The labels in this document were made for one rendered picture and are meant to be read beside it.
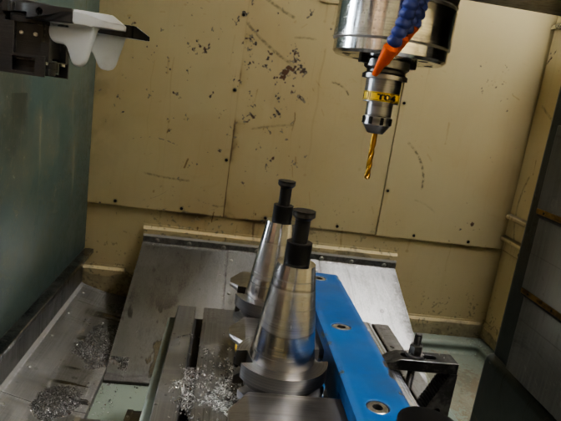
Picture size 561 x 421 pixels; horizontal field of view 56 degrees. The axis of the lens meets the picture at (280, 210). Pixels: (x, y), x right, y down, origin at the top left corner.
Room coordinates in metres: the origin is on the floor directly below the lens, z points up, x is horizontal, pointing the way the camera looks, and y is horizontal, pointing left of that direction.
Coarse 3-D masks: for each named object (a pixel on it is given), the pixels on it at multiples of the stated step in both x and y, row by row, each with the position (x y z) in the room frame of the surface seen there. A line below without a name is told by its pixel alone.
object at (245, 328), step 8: (240, 320) 0.40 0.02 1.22; (248, 320) 0.40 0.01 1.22; (256, 320) 0.40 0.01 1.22; (232, 328) 0.38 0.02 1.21; (240, 328) 0.38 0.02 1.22; (248, 328) 0.38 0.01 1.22; (232, 336) 0.37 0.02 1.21; (240, 336) 0.37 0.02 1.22; (248, 336) 0.37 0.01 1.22; (320, 344) 0.37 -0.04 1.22; (320, 352) 0.36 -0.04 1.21
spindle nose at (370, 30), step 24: (360, 0) 0.70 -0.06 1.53; (384, 0) 0.69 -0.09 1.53; (432, 0) 0.69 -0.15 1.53; (456, 0) 0.71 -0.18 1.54; (336, 24) 0.74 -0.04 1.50; (360, 24) 0.70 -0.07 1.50; (384, 24) 0.68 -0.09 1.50; (432, 24) 0.69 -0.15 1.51; (336, 48) 0.74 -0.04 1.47; (360, 48) 0.70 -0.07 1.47; (408, 48) 0.68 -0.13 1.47; (432, 48) 0.70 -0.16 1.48
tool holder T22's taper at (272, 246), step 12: (264, 228) 0.44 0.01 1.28; (276, 228) 0.42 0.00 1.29; (288, 228) 0.43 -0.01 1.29; (264, 240) 0.43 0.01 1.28; (276, 240) 0.42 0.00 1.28; (264, 252) 0.42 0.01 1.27; (276, 252) 0.42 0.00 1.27; (264, 264) 0.42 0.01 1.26; (252, 276) 0.43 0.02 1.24; (264, 276) 0.42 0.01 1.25; (252, 288) 0.42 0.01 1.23; (264, 288) 0.42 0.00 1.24; (264, 300) 0.42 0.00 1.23
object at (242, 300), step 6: (246, 282) 0.46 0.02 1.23; (240, 288) 0.44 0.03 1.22; (240, 294) 0.43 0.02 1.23; (246, 294) 0.43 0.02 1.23; (240, 300) 0.42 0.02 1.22; (246, 300) 0.42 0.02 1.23; (252, 300) 0.42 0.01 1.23; (240, 306) 0.42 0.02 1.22; (246, 306) 0.41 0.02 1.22; (252, 306) 0.41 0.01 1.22; (258, 306) 0.41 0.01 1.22; (234, 312) 0.43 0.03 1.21; (240, 312) 0.43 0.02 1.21; (246, 312) 0.41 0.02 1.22; (252, 312) 0.41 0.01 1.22; (258, 312) 0.41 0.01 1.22; (234, 318) 0.42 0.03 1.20; (240, 318) 0.42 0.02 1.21
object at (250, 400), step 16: (240, 400) 0.28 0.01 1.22; (256, 400) 0.28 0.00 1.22; (272, 400) 0.29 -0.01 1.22; (288, 400) 0.29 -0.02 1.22; (304, 400) 0.29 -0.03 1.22; (320, 400) 0.29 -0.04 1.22; (336, 400) 0.30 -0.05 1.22; (240, 416) 0.27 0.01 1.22; (256, 416) 0.27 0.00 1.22; (272, 416) 0.27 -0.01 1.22; (288, 416) 0.27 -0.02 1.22; (304, 416) 0.28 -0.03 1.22; (320, 416) 0.28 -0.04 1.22; (336, 416) 0.28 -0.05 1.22
